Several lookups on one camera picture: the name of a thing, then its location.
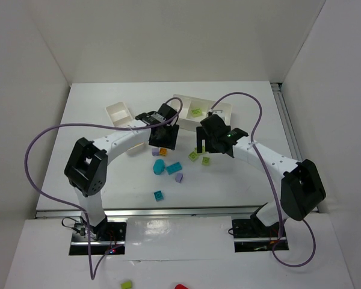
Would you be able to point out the right white divided tray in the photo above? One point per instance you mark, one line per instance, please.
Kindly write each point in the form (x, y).
(187, 122)

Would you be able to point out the white divided tray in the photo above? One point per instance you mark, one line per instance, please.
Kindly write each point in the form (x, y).
(187, 122)
(120, 116)

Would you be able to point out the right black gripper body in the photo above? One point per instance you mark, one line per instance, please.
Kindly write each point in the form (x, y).
(207, 141)

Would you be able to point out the green lego on front edge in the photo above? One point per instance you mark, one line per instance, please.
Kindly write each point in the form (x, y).
(126, 285)

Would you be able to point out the green 2x2 lego brick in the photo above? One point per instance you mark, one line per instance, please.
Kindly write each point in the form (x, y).
(206, 161)
(193, 156)

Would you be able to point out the left white divided tray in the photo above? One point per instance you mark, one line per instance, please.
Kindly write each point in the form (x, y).
(120, 116)

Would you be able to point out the green 2x2 lego brick left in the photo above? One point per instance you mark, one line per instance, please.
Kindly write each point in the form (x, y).
(193, 156)

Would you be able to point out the red object on front edge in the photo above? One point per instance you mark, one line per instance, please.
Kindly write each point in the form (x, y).
(180, 286)

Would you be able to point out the right side aluminium rail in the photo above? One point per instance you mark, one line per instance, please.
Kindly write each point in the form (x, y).
(286, 120)

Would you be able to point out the green 2x2 lego brick middle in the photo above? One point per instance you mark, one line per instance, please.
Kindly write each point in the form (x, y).
(206, 161)

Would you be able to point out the turquoise 2x2 lego brick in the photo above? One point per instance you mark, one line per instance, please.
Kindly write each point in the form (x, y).
(158, 195)

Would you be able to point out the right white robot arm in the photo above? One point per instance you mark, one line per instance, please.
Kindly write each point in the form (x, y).
(301, 188)

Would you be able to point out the turquoise round lego piece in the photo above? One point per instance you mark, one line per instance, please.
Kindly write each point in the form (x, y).
(159, 167)

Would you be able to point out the orange 2x2 lego brick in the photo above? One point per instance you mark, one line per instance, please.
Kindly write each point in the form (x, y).
(163, 152)

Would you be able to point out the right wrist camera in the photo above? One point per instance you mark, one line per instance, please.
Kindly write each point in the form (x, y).
(220, 113)

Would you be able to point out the purple lego brick lower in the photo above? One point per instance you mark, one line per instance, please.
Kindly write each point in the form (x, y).
(179, 177)

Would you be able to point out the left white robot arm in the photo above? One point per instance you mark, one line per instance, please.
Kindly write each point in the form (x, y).
(86, 169)

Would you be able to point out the blue 2x4 lego brick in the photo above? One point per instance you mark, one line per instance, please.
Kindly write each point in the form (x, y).
(174, 168)

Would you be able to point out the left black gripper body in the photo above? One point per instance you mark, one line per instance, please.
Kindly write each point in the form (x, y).
(163, 138)

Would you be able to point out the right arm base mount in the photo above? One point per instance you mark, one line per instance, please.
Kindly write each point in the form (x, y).
(250, 235)

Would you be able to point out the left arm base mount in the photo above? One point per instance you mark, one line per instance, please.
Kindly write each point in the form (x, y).
(112, 238)

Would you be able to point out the aluminium rail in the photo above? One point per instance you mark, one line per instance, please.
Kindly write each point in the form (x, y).
(156, 212)
(286, 120)

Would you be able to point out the small purple lego brick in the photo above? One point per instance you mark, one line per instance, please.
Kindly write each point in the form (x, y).
(155, 151)

